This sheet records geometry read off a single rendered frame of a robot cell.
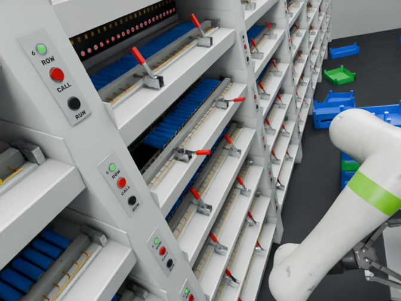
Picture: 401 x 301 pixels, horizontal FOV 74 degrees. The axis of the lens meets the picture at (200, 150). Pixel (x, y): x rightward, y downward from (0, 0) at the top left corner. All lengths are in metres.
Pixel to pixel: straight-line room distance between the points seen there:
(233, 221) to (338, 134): 0.46
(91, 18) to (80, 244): 0.38
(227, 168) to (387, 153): 0.45
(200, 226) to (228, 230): 0.23
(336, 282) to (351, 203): 0.82
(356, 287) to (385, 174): 0.87
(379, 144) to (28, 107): 0.68
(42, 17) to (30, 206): 0.24
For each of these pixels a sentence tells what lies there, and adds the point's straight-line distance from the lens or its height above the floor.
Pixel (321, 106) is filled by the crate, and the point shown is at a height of 0.10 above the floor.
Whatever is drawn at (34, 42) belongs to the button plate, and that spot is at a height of 1.29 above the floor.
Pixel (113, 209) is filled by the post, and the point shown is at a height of 1.03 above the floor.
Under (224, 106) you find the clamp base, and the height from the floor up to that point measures 0.95.
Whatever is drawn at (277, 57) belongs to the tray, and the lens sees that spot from 1.70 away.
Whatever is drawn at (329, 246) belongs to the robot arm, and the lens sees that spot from 0.74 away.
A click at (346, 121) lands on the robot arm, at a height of 0.88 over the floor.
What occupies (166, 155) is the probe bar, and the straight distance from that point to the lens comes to 0.65.
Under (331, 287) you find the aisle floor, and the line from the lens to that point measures 1.48.
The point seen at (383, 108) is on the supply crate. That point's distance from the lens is 1.77.
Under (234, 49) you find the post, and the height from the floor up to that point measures 1.07.
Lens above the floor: 1.30
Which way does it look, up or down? 32 degrees down
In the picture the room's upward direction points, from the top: 20 degrees counter-clockwise
